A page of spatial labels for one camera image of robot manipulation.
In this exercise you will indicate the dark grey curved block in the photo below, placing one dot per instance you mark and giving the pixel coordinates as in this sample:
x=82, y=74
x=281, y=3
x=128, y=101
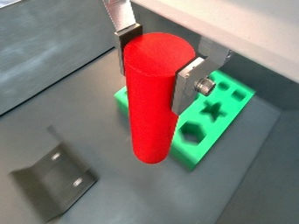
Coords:
x=56, y=181

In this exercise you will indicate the red cylinder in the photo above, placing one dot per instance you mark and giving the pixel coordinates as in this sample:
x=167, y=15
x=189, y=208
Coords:
x=152, y=58

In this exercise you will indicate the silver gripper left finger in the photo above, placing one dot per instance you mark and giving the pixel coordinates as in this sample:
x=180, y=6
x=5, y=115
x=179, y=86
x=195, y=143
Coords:
x=128, y=29

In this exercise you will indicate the green shape-sorting board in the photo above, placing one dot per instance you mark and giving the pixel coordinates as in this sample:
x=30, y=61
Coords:
x=205, y=119

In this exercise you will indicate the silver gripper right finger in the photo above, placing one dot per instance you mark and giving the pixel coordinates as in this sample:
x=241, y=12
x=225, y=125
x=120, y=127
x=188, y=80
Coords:
x=192, y=77

